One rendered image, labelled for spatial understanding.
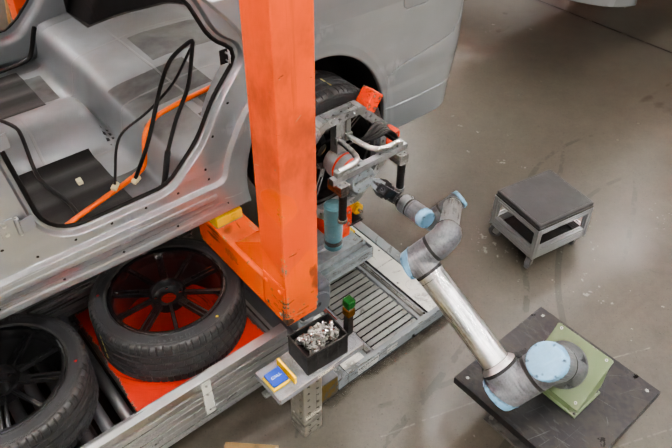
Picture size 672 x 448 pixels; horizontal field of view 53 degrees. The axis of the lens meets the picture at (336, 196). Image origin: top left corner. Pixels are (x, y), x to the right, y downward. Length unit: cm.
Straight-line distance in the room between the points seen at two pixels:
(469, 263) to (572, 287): 56
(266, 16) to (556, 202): 229
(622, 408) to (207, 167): 194
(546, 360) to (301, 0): 157
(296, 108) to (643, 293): 243
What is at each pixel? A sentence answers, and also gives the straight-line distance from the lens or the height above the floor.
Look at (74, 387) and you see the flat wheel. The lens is 281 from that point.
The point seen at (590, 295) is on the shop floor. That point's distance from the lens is 386.
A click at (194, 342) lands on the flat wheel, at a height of 49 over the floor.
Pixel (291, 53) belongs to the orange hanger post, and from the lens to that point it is 204.
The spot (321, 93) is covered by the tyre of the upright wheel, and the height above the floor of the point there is 118.
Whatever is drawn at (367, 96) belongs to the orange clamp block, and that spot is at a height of 114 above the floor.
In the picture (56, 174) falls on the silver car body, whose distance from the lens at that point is 330.
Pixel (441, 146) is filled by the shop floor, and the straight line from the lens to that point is 467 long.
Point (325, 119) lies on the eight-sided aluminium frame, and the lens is 284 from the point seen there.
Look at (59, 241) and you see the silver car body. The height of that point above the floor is 97.
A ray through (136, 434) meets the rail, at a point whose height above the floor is 33.
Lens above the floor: 269
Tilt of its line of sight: 40 degrees down
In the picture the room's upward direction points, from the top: 1 degrees clockwise
